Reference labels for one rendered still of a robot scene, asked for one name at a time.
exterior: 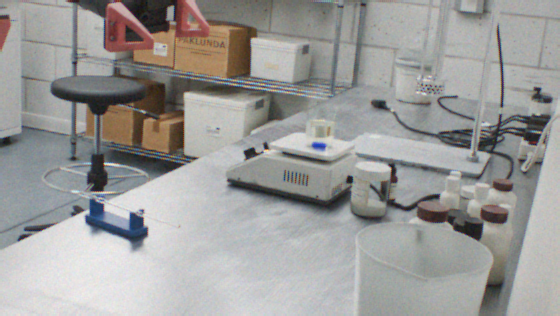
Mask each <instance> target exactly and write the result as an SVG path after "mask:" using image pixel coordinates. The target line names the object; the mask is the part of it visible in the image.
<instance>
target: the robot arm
mask: <svg viewBox="0 0 560 316"><path fill-rule="evenodd" d="M65 1H67V2H68V3H76V4H77V5H78V6H80V7H83V8H84V10H86V11H90V12H93V13H95V14H96V15H97V16H99V17H102V18H104V27H103V48H104V49H105V50H107V52H126V51H136V50H149V49H153V48H154V38H153V36H152V34H156V33H159V32H165V33H168V32H169V30H170V20H168V19H167V10H168V7H171V6H174V17H173V21H174V22H176V35H175V36H176V38H182V37H207V36H209V35H210V26H209V25H208V23H206V21H205V19H204V17H202V15H201V14H200V12H199V9H198V7H197V6H196V4H195V2H194V0H65ZM188 11H189V13H190V14H191V15H192V16H193V17H194V19H195V20H196V21H197V23H199V25H200V26H201V29H191V28H190V23H188Z"/></svg>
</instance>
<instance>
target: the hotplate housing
mask: <svg viewBox="0 0 560 316"><path fill-rule="evenodd" d="M355 154H356V153H355V152H350V151H349V152H347V153H346V154H344V155H343V156H339V157H338V158H337V159H335V160H333V161H326V160H321V159H317V158H313V157H309V156H301V155H297V154H292V153H288V152H284V151H280V150H269V151H268V152H266V153H263V154H262V155H259V156H255V157H253V158H251V159H249V160H246V161H245V162H240V163H238V164H236V165H234V166H232V167H229V168H228V170H227V171H226V176H227V178H228V179H227V182H228V183H232V184H235V185H242V186H246V187H250V188H253V189H257V190H261V191H269V192H272V193H275V194H280V195H283V196H286V197H294V198H298V199H301V200H305V201H309V202H312V203H320V204H323V205H327V204H328V203H330V202H333V200H335V199H336V198H338V197H340V196H341V195H343V194H344V193H345V192H346V191H349V190H350V189H351V188H352V184H353V178H354V174H355V167H356V160H357V156H356V155H355Z"/></svg>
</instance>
